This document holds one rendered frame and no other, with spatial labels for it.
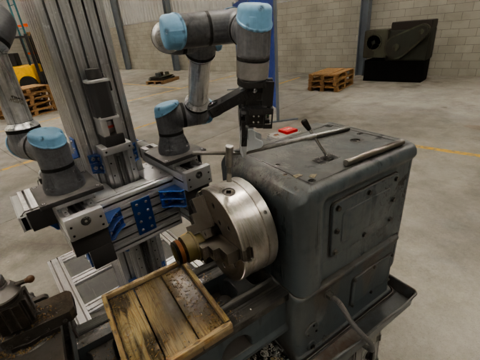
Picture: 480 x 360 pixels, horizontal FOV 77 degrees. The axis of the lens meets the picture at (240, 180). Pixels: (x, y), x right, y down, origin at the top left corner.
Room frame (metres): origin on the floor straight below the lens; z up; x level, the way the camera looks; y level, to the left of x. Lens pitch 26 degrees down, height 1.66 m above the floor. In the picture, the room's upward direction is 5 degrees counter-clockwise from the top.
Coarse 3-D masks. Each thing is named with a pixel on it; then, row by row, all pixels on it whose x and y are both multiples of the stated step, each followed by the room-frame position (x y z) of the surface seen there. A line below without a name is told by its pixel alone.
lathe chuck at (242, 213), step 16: (208, 192) 0.81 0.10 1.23; (240, 192) 0.79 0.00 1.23; (224, 208) 0.73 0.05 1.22; (240, 208) 0.74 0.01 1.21; (256, 208) 0.75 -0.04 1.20; (224, 224) 0.74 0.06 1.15; (240, 224) 0.70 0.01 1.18; (256, 224) 0.72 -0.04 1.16; (240, 240) 0.68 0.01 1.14; (256, 240) 0.69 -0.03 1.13; (256, 256) 0.68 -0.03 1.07; (224, 272) 0.78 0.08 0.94; (240, 272) 0.69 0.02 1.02
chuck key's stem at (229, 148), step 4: (228, 144) 0.78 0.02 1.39; (228, 148) 0.76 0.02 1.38; (232, 148) 0.77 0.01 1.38; (228, 152) 0.77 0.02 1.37; (232, 152) 0.77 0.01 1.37; (228, 156) 0.77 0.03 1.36; (232, 156) 0.77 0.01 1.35; (228, 160) 0.77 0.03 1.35; (232, 160) 0.77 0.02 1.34; (228, 164) 0.77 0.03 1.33; (232, 164) 0.78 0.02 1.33; (228, 168) 0.78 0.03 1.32; (228, 172) 0.78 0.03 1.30; (228, 176) 0.78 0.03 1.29; (228, 180) 0.78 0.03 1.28
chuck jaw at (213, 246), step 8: (208, 240) 0.74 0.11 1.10; (216, 240) 0.74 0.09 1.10; (224, 240) 0.73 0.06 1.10; (200, 248) 0.72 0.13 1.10; (208, 248) 0.71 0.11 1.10; (216, 248) 0.70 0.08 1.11; (224, 248) 0.69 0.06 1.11; (232, 248) 0.69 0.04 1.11; (248, 248) 0.68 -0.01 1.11; (208, 256) 0.71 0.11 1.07; (216, 256) 0.69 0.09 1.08; (224, 256) 0.68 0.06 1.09; (232, 256) 0.67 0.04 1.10; (240, 256) 0.68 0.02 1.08; (248, 256) 0.68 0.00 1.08
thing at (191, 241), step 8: (176, 240) 0.74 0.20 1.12; (184, 240) 0.73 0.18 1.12; (192, 240) 0.73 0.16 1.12; (200, 240) 0.75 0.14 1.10; (176, 248) 0.71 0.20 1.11; (184, 248) 0.71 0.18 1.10; (192, 248) 0.71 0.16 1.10; (176, 256) 0.74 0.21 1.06; (184, 256) 0.70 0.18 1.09; (192, 256) 0.71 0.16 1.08; (200, 256) 0.72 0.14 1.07
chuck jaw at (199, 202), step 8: (200, 192) 0.87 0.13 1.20; (192, 200) 0.83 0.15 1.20; (200, 200) 0.84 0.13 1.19; (192, 208) 0.84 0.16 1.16; (200, 208) 0.82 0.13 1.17; (208, 208) 0.83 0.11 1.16; (192, 216) 0.79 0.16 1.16; (200, 216) 0.80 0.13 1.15; (208, 216) 0.81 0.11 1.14; (192, 224) 0.78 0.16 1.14; (200, 224) 0.79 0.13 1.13; (208, 224) 0.79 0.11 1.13; (192, 232) 0.76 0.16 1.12
